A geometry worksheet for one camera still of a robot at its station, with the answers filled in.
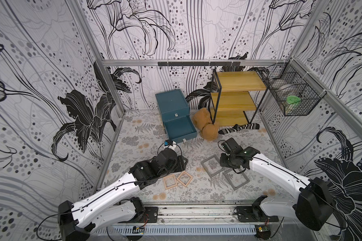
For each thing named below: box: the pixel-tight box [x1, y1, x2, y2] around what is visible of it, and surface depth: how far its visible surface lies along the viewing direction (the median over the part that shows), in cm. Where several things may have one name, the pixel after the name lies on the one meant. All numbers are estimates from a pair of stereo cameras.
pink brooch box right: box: [176, 170, 194, 187], surface depth 86 cm
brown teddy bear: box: [192, 107, 220, 142], surface depth 101 cm
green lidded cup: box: [285, 95, 302, 113], surface depth 81 cm
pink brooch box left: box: [162, 173, 178, 190], surface depth 85 cm
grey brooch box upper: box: [200, 154, 226, 178], surface depth 90 cm
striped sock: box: [218, 123, 260, 135], surface depth 109 cm
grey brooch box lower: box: [222, 168, 251, 191], surface depth 86 cm
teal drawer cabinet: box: [155, 88, 198, 144], surface depth 98 cm
